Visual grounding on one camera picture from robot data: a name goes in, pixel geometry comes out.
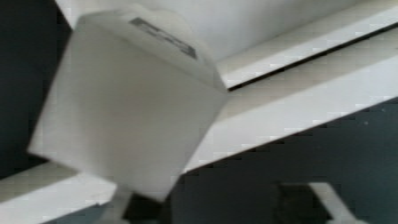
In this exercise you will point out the white U-shaped obstacle fence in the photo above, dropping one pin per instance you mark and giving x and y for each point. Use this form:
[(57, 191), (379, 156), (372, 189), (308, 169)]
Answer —
[(306, 131)]

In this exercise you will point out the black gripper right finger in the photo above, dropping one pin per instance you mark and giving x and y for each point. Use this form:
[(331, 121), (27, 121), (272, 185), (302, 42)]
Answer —
[(310, 205)]

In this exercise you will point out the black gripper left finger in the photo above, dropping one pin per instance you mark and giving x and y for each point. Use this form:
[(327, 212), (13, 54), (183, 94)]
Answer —
[(137, 208)]

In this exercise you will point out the white table leg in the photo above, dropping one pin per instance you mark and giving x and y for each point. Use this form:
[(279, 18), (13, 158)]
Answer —
[(135, 98)]

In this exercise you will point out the white square table top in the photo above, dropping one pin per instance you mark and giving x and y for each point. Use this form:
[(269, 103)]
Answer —
[(263, 33)]

